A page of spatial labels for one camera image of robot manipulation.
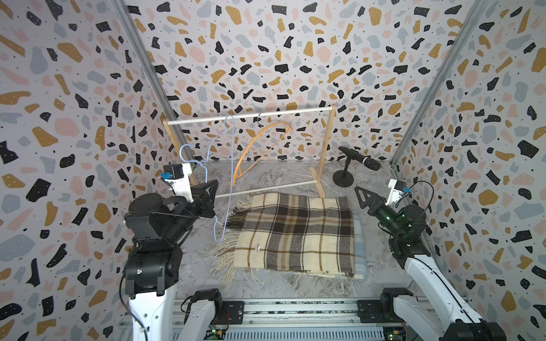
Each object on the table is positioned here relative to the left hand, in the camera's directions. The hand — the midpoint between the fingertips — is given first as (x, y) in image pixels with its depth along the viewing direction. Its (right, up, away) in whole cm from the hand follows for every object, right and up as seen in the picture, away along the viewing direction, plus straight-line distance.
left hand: (218, 182), depth 57 cm
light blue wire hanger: (-28, +16, +65) cm, 72 cm away
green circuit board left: (-5, -51, +14) cm, 53 cm away
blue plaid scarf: (+48, -33, +29) cm, 65 cm away
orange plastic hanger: (+1, +3, +23) cm, 24 cm away
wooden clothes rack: (+37, 0, +57) cm, 68 cm away
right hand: (+44, -3, +17) cm, 47 cm away
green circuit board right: (+55, -51, +15) cm, 76 cm away
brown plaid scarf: (+19, -22, +34) cm, 45 cm away
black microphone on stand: (+49, +2, +57) cm, 75 cm away
